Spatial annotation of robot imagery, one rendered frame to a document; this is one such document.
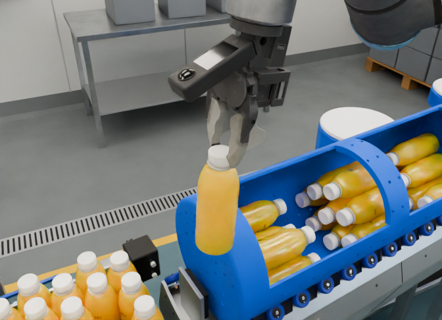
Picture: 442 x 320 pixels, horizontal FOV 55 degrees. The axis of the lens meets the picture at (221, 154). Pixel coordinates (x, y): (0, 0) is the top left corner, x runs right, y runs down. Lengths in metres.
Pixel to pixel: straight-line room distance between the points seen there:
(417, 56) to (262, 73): 4.09
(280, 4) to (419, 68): 4.12
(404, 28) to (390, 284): 0.81
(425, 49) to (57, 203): 3.52
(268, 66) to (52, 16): 3.47
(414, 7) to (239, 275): 0.51
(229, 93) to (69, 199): 2.48
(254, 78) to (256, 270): 0.38
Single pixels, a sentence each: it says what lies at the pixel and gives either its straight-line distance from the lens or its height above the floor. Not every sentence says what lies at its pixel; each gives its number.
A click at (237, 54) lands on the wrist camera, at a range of 0.56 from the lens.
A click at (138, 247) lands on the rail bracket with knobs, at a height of 1.00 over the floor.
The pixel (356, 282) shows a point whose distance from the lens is 1.16.
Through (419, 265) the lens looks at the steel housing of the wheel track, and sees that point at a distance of 1.35.
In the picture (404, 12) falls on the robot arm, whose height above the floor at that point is 1.63.
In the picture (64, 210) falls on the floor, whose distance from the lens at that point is 2.92.
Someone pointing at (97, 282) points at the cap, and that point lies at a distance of 0.93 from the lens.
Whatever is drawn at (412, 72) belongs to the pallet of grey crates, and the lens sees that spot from 4.71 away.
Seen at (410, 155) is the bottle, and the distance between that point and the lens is 1.31.
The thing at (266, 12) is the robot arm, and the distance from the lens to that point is 0.55.
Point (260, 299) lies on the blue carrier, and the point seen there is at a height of 1.10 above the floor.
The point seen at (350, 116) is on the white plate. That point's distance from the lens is 1.65.
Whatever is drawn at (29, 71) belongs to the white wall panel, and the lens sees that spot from 4.12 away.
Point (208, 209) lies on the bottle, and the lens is 0.67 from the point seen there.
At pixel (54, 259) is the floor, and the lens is 2.61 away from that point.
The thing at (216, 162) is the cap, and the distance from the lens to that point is 0.63.
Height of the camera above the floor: 1.76
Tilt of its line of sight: 32 degrees down
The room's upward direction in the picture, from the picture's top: straight up
